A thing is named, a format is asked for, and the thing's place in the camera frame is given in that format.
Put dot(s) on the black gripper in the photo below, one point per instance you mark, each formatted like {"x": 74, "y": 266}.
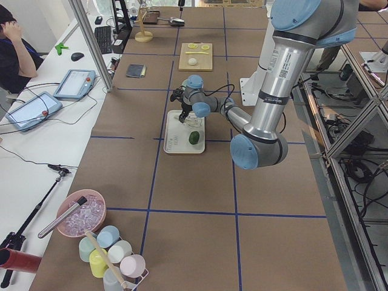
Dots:
{"x": 185, "y": 108}

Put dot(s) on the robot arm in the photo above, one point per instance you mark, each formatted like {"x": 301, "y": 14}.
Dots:
{"x": 300, "y": 27}

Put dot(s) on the pink bowl of ice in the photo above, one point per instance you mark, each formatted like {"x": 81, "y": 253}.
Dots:
{"x": 88, "y": 216}

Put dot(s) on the white bear serving tray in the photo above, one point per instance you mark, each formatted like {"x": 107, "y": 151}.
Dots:
{"x": 177, "y": 134}

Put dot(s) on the green avocado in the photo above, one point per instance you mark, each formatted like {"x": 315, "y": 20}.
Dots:
{"x": 194, "y": 137}

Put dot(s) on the bamboo cutting board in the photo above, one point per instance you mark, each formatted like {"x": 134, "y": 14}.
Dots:
{"x": 205, "y": 62}

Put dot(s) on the folded grey yellow cloth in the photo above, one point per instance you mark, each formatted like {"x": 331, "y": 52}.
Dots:
{"x": 136, "y": 71}

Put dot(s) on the upper lemon slice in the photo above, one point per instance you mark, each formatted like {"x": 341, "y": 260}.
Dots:
{"x": 192, "y": 45}

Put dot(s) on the wooden mug tree stand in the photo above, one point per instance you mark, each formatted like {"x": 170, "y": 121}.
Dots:
{"x": 143, "y": 35}

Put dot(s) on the metal scoop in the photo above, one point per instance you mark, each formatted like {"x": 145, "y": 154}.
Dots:
{"x": 173, "y": 22}

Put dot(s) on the dark wooden tray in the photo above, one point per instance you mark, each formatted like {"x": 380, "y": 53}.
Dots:
{"x": 151, "y": 17}

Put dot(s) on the far teach pendant tablet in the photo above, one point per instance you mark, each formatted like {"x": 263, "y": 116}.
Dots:
{"x": 76, "y": 84}

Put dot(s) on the teach pendant tablet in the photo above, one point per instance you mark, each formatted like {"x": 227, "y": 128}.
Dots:
{"x": 76, "y": 84}
{"x": 34, "y": 111}

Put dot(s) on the black keyboard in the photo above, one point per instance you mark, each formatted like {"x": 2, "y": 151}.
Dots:
{"x": 103, "y": 35}

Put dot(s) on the black computer mouse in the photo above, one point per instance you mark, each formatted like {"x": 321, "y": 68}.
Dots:
{"x": 76, "y": 56}

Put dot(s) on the metal tube black tip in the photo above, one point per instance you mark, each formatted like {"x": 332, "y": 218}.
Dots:
{"x": 82, "y": 200}

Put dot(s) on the green plastic clamp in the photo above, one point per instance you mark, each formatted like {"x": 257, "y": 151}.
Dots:
{"x": 60, "y": 47}

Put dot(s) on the blue cup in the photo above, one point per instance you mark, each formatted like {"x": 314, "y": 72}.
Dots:
{"x": 108, "y": 236}

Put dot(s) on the cream white cup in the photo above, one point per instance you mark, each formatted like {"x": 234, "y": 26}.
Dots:
{"x": 119, "y": 251}

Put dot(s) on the near teach pendant tablet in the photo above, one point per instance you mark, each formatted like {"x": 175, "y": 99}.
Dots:
{"x": 34, "y": 111}

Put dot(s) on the pink cup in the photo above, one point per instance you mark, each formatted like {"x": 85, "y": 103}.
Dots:
{"x": 133, "y": 266}

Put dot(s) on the mint green cup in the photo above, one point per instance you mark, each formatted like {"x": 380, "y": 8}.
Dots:
{"x": 85, "y": 248}

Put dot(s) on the seated person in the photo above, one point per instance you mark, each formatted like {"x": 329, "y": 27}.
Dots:
{"x": 19, "y": 60}

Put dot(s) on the yellow cup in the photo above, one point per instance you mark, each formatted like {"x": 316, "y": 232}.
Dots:
{"x": 97, "y": 264}

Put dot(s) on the grey cup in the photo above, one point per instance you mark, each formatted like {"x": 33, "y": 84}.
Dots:
{"x": 110, "y": 281}

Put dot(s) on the black tripod stick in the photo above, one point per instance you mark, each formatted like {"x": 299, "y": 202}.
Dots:
{"x": 15, "y": 240}

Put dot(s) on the red cylinder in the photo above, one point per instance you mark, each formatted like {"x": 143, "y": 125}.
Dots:
{"x": 19, "y": 261}

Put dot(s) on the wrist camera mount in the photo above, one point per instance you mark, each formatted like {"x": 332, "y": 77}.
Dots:
{"x": 177, "y": 95}

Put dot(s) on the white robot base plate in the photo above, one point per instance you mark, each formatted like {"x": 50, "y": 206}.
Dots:
{"x": 249, "y": 88}

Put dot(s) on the aluminium frame post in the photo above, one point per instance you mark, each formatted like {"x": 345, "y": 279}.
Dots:
{"x": 91, "y": 42}

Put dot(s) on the wooden rack handle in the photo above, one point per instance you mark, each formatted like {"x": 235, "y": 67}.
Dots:
{"x": 120, "y": 279}

